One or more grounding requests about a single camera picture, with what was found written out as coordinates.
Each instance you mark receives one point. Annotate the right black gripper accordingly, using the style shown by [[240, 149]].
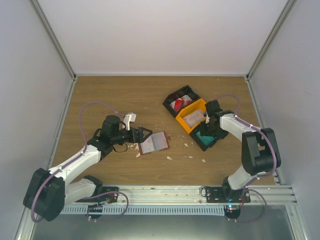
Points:
[[204, 132]]

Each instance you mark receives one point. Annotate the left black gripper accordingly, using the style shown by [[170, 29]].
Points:
[[133, 138]]

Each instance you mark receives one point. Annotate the brown leather card holder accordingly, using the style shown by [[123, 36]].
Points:
[[160, 142]]

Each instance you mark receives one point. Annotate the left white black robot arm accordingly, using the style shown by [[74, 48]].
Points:
[[102, 143]]

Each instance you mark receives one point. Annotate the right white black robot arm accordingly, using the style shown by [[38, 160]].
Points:
[[260, 155]]

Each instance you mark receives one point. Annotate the teal card stack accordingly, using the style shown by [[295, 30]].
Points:
[[206, 140]]

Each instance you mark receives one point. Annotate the white patterned card stack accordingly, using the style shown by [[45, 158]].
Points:
[[194, 118]]

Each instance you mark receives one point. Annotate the orange card bin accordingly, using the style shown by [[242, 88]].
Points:
[[199, 104]]

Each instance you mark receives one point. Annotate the red white card stack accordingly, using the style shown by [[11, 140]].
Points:
[[180, 103]]

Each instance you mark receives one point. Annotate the black three-slot card tray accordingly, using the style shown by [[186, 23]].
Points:
[[194, 96]]

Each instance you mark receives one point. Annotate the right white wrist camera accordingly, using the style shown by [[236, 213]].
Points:
[[207, 118]]

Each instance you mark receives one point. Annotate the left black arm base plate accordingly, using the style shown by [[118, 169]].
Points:
[[96, 203]]

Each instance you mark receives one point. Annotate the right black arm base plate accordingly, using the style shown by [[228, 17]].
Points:
[[232, 200]]

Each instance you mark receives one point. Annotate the grey slotted cable duct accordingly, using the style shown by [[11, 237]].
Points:
[[196, 210]]

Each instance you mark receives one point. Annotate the aluminium mounting rail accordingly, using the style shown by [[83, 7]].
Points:
[[162, 192]]

